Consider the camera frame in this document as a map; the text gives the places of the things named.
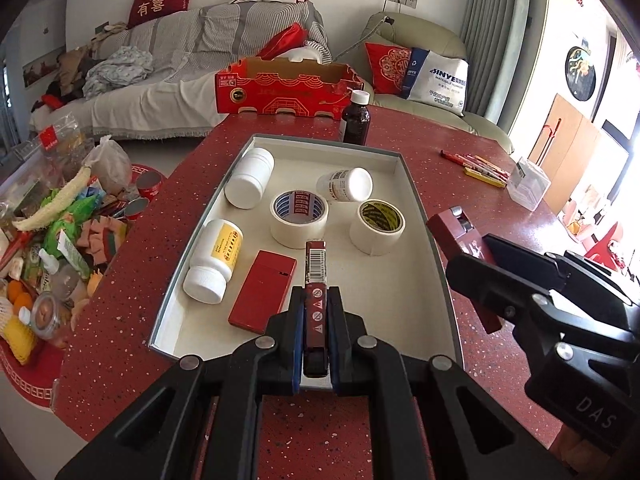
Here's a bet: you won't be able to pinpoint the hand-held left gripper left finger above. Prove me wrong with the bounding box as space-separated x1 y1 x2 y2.
55 285 307 480

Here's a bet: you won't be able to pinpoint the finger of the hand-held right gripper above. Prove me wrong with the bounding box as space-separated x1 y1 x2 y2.
446 254 632 376
482 234 640 331

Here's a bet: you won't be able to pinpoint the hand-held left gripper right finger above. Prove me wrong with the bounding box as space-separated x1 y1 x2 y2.
327 285 576 480

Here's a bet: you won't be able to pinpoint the red box gold characters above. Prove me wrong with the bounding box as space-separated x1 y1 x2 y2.
426 207 503 333

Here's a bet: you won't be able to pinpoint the white tray blue-grey rim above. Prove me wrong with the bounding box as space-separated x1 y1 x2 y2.
148 132 463 393

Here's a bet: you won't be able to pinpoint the tape roll blue red core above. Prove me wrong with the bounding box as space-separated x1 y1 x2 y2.
270 190 330 249

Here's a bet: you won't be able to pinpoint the wide tape roll yellow core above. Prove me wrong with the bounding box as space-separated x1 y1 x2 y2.
349 200 407 256

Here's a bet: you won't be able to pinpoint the white bottle yellow label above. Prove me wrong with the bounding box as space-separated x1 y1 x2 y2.
182 219 244 304

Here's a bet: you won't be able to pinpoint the white bottle printed label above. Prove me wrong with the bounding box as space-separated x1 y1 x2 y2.
316 166 374 204

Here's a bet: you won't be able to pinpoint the large plain white bottle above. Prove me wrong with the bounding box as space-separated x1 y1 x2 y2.
224 147 276 210

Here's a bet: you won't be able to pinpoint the clear plastic box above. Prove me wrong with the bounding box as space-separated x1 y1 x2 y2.
506 156 552 212

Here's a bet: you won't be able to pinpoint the pink toy chair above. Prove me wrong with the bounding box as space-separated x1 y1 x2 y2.
565 185 606 242

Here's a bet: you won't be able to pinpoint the yellow utility knife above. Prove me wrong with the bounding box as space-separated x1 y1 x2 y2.
464 166 507 189

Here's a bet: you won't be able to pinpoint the white red pen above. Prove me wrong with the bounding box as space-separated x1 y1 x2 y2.
462 158 511 179
460 154 506 171

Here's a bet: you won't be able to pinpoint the wooden board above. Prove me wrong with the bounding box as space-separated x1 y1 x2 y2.
537 94 603 201

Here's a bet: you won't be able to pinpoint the beige armchair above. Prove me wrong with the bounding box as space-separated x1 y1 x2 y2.
330 12 515 156

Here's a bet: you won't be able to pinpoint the white printed tote bag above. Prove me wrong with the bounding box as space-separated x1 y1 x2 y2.
400 47 471 113

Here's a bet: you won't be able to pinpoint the brown glass bottle white cap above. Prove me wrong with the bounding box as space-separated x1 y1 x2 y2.
341 90 372 146

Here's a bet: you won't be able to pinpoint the red tin can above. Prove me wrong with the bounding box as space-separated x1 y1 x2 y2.
136 171 162 199
122 197 151 219

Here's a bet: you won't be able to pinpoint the checkered snack packet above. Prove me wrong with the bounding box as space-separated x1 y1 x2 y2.
75 215 132 276

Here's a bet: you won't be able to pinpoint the grey-green curtain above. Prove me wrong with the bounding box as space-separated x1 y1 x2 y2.
460 0 551 131

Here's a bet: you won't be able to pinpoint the red patterned cushion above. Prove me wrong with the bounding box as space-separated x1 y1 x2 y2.
364 41 416 96

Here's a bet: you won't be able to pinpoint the red cardboard box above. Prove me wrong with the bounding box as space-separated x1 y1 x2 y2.
215 57 366 121

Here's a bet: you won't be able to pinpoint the clear round jar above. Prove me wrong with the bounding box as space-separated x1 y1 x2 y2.
30 292 64 336

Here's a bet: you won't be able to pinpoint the white plastic bag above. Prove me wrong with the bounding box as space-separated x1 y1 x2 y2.
82 135 132 196

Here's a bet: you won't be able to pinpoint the green snack packet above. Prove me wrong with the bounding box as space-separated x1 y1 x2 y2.
42 195 103 257

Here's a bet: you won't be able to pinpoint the red round tray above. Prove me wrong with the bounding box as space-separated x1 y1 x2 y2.
0 162 171 413

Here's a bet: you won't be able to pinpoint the grey covered sofa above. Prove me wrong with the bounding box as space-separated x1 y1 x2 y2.
29 0 333 141

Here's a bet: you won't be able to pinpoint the long white foam net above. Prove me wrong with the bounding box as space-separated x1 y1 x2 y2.
12 165 93 233

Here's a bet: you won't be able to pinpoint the yellow foam net fruit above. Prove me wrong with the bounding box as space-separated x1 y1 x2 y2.
0 320 39 366

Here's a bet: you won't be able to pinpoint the orange fruit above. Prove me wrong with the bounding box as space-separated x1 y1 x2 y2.
7 280 34 311

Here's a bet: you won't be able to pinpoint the bright red cushion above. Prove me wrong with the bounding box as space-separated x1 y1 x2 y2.
257 22 308 59

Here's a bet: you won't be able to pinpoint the clear bag red label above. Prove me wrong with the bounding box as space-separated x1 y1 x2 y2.
10 112 96 201

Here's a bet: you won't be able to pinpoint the pale clothes pile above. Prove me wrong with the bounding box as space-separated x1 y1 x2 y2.
82 46 153 101

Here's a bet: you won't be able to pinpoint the brown clothes pile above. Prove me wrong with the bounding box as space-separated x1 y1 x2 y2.
52 22 131 97

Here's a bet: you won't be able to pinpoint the dark red cushion white characters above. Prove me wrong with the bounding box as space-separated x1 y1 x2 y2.
126 0 197 28

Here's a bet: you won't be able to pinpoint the round black wall plaque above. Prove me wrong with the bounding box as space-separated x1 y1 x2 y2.
565 45 597 101

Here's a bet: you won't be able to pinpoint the grey braided cable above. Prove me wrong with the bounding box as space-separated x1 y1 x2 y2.
330 16 396 63

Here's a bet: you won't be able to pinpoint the landscape wall painting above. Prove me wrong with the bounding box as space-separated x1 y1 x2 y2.
22 45 68 87

